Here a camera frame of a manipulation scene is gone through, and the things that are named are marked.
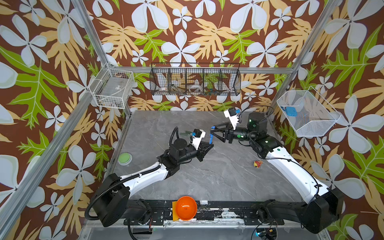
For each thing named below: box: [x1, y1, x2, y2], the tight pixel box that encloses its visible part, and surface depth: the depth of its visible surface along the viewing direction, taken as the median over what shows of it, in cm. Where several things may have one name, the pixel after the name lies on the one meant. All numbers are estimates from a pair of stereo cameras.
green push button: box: [117, 152, 133, 166], surface depth 95 cm
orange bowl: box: [175, 196, 198, 221], surface depth 76 cm
